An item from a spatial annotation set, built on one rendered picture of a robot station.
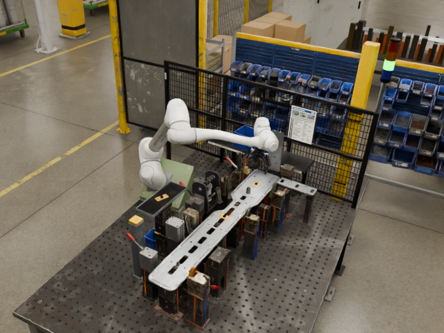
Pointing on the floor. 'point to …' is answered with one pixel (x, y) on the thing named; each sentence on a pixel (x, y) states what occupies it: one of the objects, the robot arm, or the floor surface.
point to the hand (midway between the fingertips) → (257, 169)
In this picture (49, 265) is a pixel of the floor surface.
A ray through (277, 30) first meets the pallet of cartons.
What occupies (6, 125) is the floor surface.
